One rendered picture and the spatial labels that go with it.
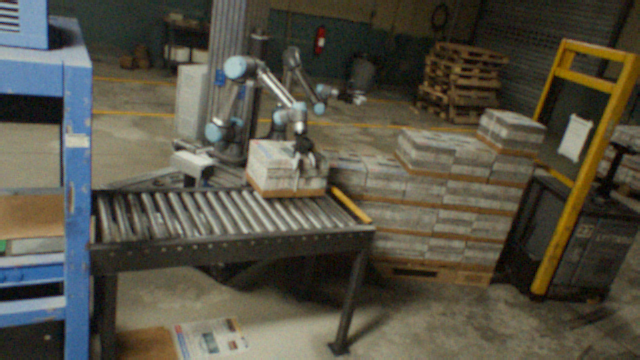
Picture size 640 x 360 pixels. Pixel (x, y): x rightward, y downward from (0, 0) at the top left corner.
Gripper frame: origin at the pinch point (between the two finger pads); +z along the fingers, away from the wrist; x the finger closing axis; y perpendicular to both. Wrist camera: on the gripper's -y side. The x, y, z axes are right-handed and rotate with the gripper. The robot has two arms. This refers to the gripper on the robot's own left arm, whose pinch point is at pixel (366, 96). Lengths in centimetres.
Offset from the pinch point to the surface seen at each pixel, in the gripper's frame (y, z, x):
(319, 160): 8, -21, 97
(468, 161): 22, 77, 24
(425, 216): 65, 59, 36
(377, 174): 38, 18, 42
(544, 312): 118, 161, 46
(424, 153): 20, 46, 32
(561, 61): -39, 140, -56
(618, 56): -59, 150, 0
